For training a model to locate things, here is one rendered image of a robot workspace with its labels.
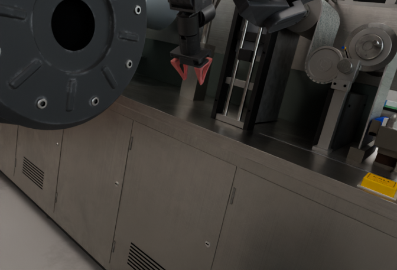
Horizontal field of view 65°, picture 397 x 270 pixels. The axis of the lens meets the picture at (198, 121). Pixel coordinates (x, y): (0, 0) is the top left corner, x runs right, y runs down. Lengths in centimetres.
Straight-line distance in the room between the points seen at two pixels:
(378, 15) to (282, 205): 88
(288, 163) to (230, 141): 19
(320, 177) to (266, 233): 25
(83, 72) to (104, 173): 124
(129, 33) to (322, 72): 95
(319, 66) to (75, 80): 99
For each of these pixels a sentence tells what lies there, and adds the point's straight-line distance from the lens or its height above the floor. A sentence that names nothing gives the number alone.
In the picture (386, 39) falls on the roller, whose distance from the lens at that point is 111.
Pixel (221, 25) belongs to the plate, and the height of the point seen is 128.
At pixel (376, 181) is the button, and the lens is 86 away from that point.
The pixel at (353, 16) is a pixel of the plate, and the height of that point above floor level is 140.
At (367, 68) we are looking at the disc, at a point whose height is 119.
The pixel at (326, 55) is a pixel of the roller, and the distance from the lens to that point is 114.
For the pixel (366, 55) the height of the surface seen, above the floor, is 122.
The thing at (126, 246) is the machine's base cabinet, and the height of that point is 29.
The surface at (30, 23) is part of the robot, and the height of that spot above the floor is 113.
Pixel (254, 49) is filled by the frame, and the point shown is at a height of 117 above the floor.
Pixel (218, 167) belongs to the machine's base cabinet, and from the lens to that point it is 101.
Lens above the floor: 113
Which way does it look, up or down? 13 degrees down
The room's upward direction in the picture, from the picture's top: 12 degrees clockwise
